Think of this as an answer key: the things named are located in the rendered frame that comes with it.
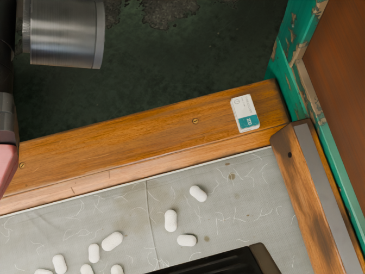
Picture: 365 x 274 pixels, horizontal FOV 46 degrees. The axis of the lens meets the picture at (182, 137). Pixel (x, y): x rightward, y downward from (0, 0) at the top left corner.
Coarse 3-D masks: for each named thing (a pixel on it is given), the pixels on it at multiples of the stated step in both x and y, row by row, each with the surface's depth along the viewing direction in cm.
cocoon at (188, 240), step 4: (180, 236) 72; (184, 236) 72; (188, 236) 72; (192, 236) 72; (180, 240) 71; (184, 240) 71; (188, 240) 71; (192, 240) 71; (196, 240) 72; (180, 244) 72; (184, 244) 72; (188, 244) 71; (192, 244) 71
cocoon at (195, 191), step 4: (192, 188) 74; (196, 188) 74; (192, 192) 74; (196, 192) 74; (200, 192) 74; (204, 192) 74; (196, 196) 74; (200, 196) 74; (204, 196) 74; (200, 200) 74; (204, 200) 74
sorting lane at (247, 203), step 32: (224, 160) 77; (256, 160) 77; (96, 192) 76; (128, 192) 76; (160, 192) 76; (224, 192) 75; (256, 192) 75; (0, 224) 75; (32, 224) 75; (64, 224) 75; (96, 224) 75; (128, 224) 74; (160, 224) 74; (192, 224) 74; (224, 224) 74; (256, 224) 74; (288, 224) 73; (0, 256) 74; (32, 256) 73; (64, 256) 73; (128, 256) 73; (160, 256) 72; (192, 256) 72; (288, 256) 72
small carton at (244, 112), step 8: (240, 96) 76; (248, 96) 76; (232, 104) 76; (240, 104) 76; (248, 104) 76; (240, 112) 75; (248, 112) 75; (240, 120) 75; (248, 120) 75; (256, 120) 75; (240, 128) 74; (248, 128) 75; (256, 128) 76
